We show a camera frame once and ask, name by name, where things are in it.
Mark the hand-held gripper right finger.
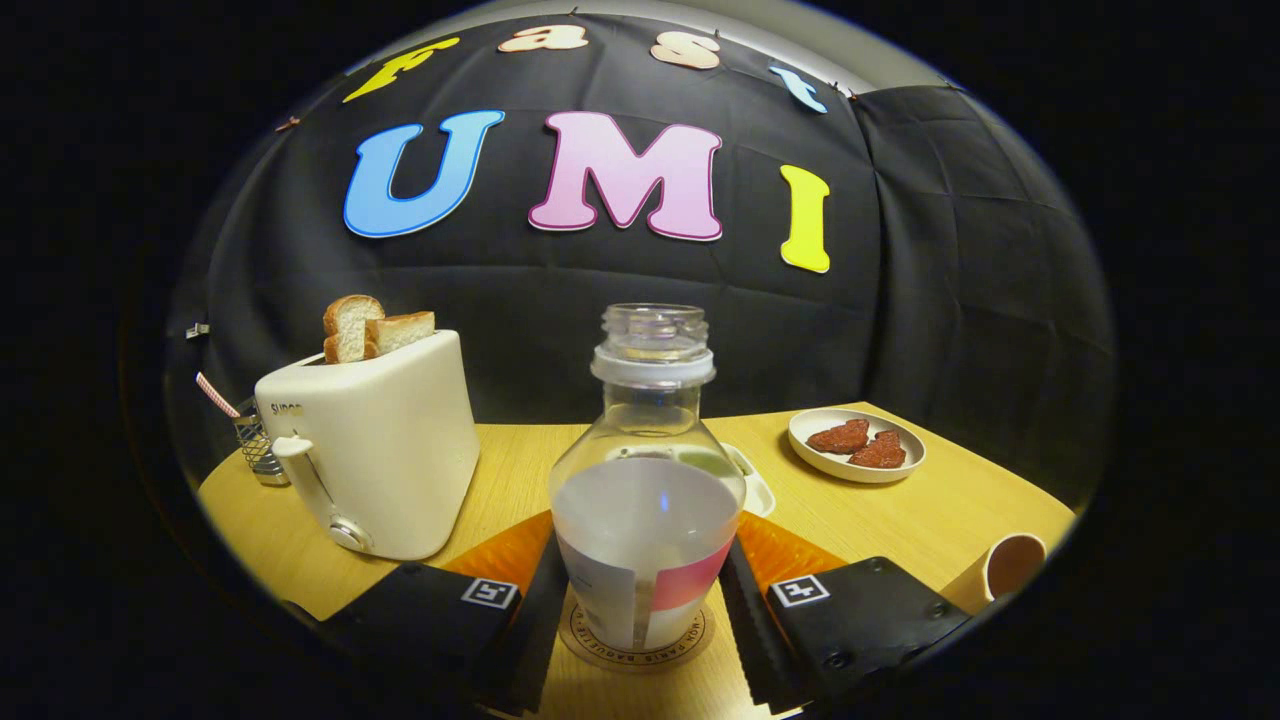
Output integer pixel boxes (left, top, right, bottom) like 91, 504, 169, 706
718, 510, 976, 716

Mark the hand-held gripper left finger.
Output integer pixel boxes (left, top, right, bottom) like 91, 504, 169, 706
315, 510, 571, 716

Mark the round cork coaster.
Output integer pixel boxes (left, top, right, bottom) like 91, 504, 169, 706
558, 585, 716, 673

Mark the clear juice bottle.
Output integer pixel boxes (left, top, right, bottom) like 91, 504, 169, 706
548, 303, 748, 653

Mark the cream cup with wooden handle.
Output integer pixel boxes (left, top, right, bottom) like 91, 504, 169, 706
940, 532, 1048, 616

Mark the white divided dish with beans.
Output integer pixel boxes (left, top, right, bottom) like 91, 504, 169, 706
680, 443, 776, 519

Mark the round white plate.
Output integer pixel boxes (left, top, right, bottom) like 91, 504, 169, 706
787, 406, 927, 485

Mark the wooden table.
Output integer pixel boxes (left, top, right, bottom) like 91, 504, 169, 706
197, 402, 1078, 720

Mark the reddish brown meat piece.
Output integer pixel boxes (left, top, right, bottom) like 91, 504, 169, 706
806, 418, 871, 455
849, 430, 907, 470

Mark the white toaster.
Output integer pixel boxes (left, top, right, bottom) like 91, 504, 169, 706
254, 330, 481, 562

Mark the toasted bread slice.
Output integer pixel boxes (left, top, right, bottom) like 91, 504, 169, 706
322, 294, 386, 365
363, 311, 437, 359

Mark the metal mesh holder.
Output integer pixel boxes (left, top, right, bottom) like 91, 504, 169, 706
233, 398, 291, 488

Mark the striped paper straw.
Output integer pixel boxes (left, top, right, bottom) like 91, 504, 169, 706
195, 372, 242, 419

